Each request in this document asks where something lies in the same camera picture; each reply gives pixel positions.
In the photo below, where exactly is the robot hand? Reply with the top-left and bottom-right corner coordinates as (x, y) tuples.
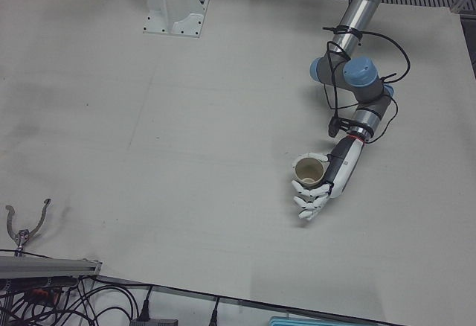
(290, 135), (364, 222)

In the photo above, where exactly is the white paper cup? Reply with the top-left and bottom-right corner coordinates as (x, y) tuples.
(293, 156), (326, 188)

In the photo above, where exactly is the teal plastic storage bin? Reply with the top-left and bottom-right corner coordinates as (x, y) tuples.
(268, 316), (321, 326)

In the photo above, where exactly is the black power adapter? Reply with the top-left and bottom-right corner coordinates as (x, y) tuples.
(129, 317), (179, 326)

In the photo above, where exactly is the orange black clamp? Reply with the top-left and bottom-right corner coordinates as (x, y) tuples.
(31, 287), (61, 304)

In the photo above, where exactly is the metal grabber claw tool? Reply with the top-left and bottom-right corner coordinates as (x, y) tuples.
(4, 198), (52, 258)

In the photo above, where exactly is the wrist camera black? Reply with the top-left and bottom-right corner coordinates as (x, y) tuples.
(328, 115), (353, 138)

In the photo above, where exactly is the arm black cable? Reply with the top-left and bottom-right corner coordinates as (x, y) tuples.
(321, 24), (412, 144)

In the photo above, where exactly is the black power cable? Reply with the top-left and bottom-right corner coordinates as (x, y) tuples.
(208, 295), (221, 326)
(138, 284), (153, 322)

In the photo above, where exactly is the aluminium profile post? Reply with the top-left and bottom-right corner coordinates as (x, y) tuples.
(0, 255), (102, 278)

